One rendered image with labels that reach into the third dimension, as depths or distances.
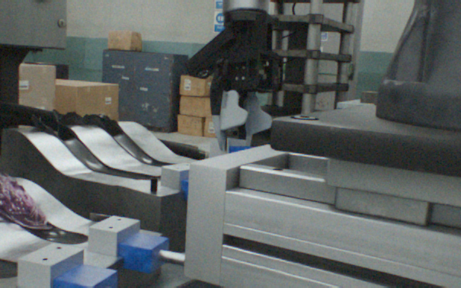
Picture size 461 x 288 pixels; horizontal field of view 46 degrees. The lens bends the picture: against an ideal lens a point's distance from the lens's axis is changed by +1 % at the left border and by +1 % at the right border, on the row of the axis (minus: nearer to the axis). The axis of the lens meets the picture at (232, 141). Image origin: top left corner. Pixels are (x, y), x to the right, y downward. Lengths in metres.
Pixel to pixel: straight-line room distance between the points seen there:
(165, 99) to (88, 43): 2.03
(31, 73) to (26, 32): 3.22
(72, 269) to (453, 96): 0.37
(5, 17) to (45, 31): 0.12
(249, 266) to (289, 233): 0.04
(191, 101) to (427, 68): 7.37
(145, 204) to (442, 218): 0.46
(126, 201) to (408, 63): 0.49
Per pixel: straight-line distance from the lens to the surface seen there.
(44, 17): 1.64
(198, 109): 7.63
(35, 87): 4.87
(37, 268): 0.53
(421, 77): 0.37
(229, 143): 0.84
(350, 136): 0.31
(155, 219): 0.73
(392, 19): 7.17
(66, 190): 0.87
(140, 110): 7.99
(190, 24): 8.16
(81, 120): 1.06
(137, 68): 7.99
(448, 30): 0.35
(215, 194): 0.40
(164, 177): 0.77
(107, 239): 0.61
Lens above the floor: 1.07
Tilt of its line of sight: 8 degrees down
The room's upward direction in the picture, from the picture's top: 4 degrees clockwise
